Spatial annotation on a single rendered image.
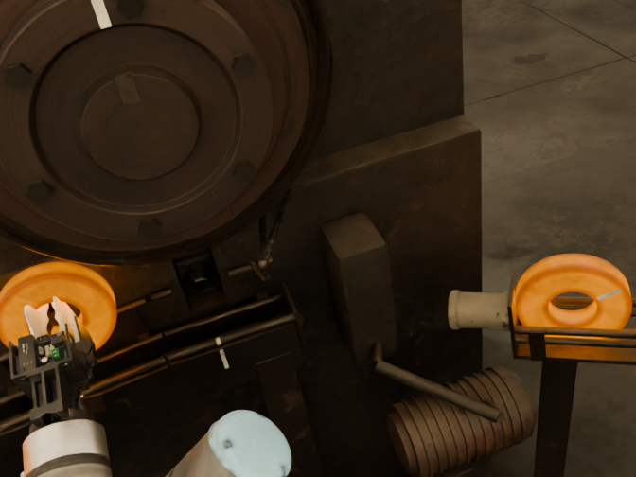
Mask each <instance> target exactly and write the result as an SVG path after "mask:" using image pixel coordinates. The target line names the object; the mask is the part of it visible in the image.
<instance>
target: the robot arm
mask: <svg viewBox="0 0 636 477"><path fill-rule="evenodd" d="M53 301H54V302H51V303H48V304H45V305H43V306H41V307H39V308H38V309H37V310H36V309H34V308H32V307H31V306H29V305H26V306H25V308H24V314H25V318H26V321H27V323H28V325H29V335H27V336H24V337H21V338H18V345H16V346H15V345H14V343H13V342H12V341H9V364H10V375H11V379H12V380H13V381H14V382H15V383H16V384H17V386H18V387H19V388H20V389H21V390H22V391H23V392H24V393H25V394H26V395H27V396H28V397H29V398H30V399H31V400H33V406H34V408H33V409H30V410H29V413H30V421H31V422H32V424H31V426H30V428H29V437H27V438H26V439H25V441H24V443H23V459H24V471H23V472H22V473H21V474H20V476H21V477H113V475H112V470H111V463H110V457H109V452H108V446H107V440H106V433H105V430H104V427H103V426H102V425H101V424H99V423H97V422H95V420H94V418H97V417H99V414H101V413H103V412H106V407H105V404H104V401H103V397H102V394H98V395H93V394H89V395H82V396H81V395H80V394H81V392H82V391H86V390H89V389H90V388H89V384H90V383H91V382H92V381H93V379H94V378H95V377H94V376H93V374H92V365H94V364H97V360H96V346H95V342H94V340H93V338H92V336H91V334H90V333H89V331H88V330H87V329H86V328H85V327H84V325H83V324H82V323H81V322H80V320H79V319H78V317H77V316H76V314H75V313H74V312H73V311H72V310H71V309H70V308H69V306H68V305H67V304H66V303H65V302H61V301H60V300H59V299H58V298H57V297H55V296H54V297H53ZM54 310H55V320H56V321H57V322H58V324H59V330H58V332H57V333H56V334H53V335H51V331H52V328H53V323H52V321H51V319H52V314H53V312H54ZM13 355H14V356H15V358H16V369H17V372H16V370H15V369H14V363H13ZM291 465H292V454H291V450H290V447H289V444H288V442H287V440H286V438H285V436H284V434H283V433H282V432H281V431H280V430H279V429H278V428H277V427H276V426H275V425H274V424H273V422H272V421H271V420H269V419H268V418H267V417H265V416H263V415H261V414H258V413H255V412H252V411H247V410H237V411H233V412H231V413H228V414H227V415H225V416H224V417H222V418H221V419H220V420H219V421H216V422H215V423H213V424H212V425H211V427H210V428H209V431H208V433H207V434H206V435H205V436H204V437H203V438H202V439H201V440H200V441H199V442H198V443H197V444H196V445H195V446H194V447H193V449H192V450H191V451H190V452H189V453H188V454H187V455H186V456H185V457H184V458H183V459H182V460H181V461H180V462H179V464H177V465H176V466H175V467H174V468H173V469H172V470H171V471H170V472H169V474H168V475H167V476H166V477H287V475H288V474H289V472H290V469H291Z"/></svg>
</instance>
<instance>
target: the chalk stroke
mask: <svg viewBox="0 0 636 477"><path fill-rule="evenodd" d="M91 2H92V5H93V7H94V10H95V13H96V16H97V20H98V22H99V25H100V28H101V29H103V28H107V27H111V26H112V25H111V22H110V19H109V16H108V13H107V10H106V8H105V6H104V3H103V0H91Z"/></svg>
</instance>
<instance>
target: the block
mask: <svg viewBox="0 0 636 477"><path fill-rule="evenodd" d="M320 236H321V241H322V245H323V251H324V256H325V261H326V266H327V275H328V281H329V286H330V290H331V296H332V301H333V306H334V311H335V316H336V321H337V327H338V331H339V333H340V335H341V337H342V339H343V341H344V344H345V346H346V348H347V350H348V352H349V354H350V356H351V358H352V360H353V362H354V363H355V364H357V365H358V366H364V365H367V364H369V363H370V357H371V347H372V345H373V344H375V343H379V344H382V345H383V358H384V359H385V358H388V357H390V356H393V355H395V354H397V353H398V333H397V324H396V315H395V307H394V298H393V290H392V282H391V274H390V265H389V256H388V248H387V244H386V242H385V241H384V239H383V238H382V236H381V235H380V233H379V231H378V230H377V229H376V227H375V226H374V224H373V223H372V221H371V220H370V219H369V218H368V216H367V215H366V214H365V213H363V212H359V213H355V214H352V215H349V216H346V217H343V218H340V219H337V220H334V221H329V222H326V223H324V224H323V225H321V229H320Z"/></svg>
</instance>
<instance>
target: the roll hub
mask: <svg viewBox="0 0 636 477"><path fill-rule="evenodd" d="M143 1H144V2H145V5H144V8H143V12H142V17H138V18H135V19H131V20H127V19H126V18H125V17H124V16H123V15H122V14H121V13H120V12H119V11H117V9H116V7H117V3H118V0H103V3H104V6H105V8H106V10H107V13H108V16H109V19H110V22H111V25H112V26H110V27H107V28H103V29H101V28H100V25H99V22H98V20H97V16H96V13H95V10H94V7H93V5H92V2H91V0H39V1H37V2H36V3H35V4H34V5H33V6H31V7H30V8H29V9H28V10H27V11H26V12H25V13H24V14H23V15H22V16H21V18H20V19H19V20H18V21H17V22H16V24H15V25H14V26H13V28H12V29H11V30H10V32H9V34H8V36H7V38H6V39H5V41H4V42H3V44H2V46H1V49H0V164H1V166H2V168H3V169H4V171H5V172H6V174H7V175H8V177H9V179H10V180H11V182H12V183H13V184H14V186H15V187H16V188H17V189H18V190H19V191H20V193H21V194H22V195H23V196H24V197H25V198H26V199H27V200H28V201H29V202H30V203H32V204H33V205H34V206H35V207H36V208H38V209H39V210H40V211H42V212H43V213H44V214H46V215H47V216H48V217H49V218H51V219H53V220H54V221H57V222H59V223H61V224H63V225H65V226H67V227H69V228H72V229H74V230H77V231H79V232H82V233H84V234H88V235H91V236H95V237H100V238H105V239H118V240H146V238H144V237H142V236H141V235H139V232H138V231H139V227H140V223H141V221H145V220H148V219H155V220H156V221H158V222H159V223H160V224H161V226H162V228H161V231H160V235H159V237H157V238H152V239H159V238H164V237H169V236H172V235H176V234H179V233H182V232H184V231H187V230H190V229H192V228H194V227H197V226H199V225H201V224H203V223H205V222H207V221H209V220H211V219H213V218H214V217H216V216H217V215H219V214H220V213H221V212H222V211H223V210H225V209H226V208H227V207H228V206H230V205H231V204H232V203H233V202H234V201H235V200H236V199H237V198H238V197H239V196H240V195H241V194H242V193H243V192H244V191H245V190H246V188H247V187H248V186H249V185H250V183H251V182H252V181H253V180H254V179H255V177H256V175H257V173H258V171H259V170H260V168H261V166H262V164H263V162H264V159H265V157H266V155H267V152H268V149H269V147H270V144H271V140H272V135H273V129H274V96H273V90H272V86H271V82H270V79H269V76H268V73H267V70H266V68H265V65H264V63H263V61H262V59H261V58H260V56H259V55H258V53H257V51H256V49H255V47H254V46H253V44H252V43H251V41H250V40H249V38H248V37H247V36H246V34H245V33H244V31H243V30H242V28H241V27H240V26H239V24H238V23H237V22H236V20H235V19H234V18H233V17H232V16H231V15H230V14H229V13H228V12H227V11H226V10H225V9H224V8H223V7H221V6H220V5H219V4H218V3H217V2H215V1H214V0H143ZM245 52H248V53H249V54H250V55H251V56H252V57H253V58H254V59H255V60H256V62H257V64H256V69H255V72H254V74H253V75H251V76H247V77H243V78H241V77H240V76H239V75H238V74H237V73H236V72H235V71H234V70H233V68H232V64H233V61H234V58H235V56H236V55H238V54H241V53H245ZM17 62H20V63H22V64H23V65H24V66H25V67H27V68H28V69H29V70H31V71H32V73H31V80H30V85H29V87H26V88H22V89H18V90H15V89H13V88H12V87H11V86H9V85H8V84H7V83H5V82H4V76H5V70H6V65H9V64H13V63H17ZM244 161H248V162H249V163H250V164H251V165H252V166H253V167H254V168H255V169H256V171H255V174H254V177H253V180H251V181H247V182H244V183H241V182H240V181H238V180H237V179H236V178H235V177H234V176H233V174H232V173H233V170H234V167H235V164H237V163H240V162H244ZM40 179H42V180H44V181H45V182H47V183H48V184H50V185H51V186H52V191H51V196H50V200H48V201H44V202H41V203H36V202H34V201H33V200H31V199H30V198H29V197H27V188H28V183H30V182H33V181H37V180H40Z"/></svg>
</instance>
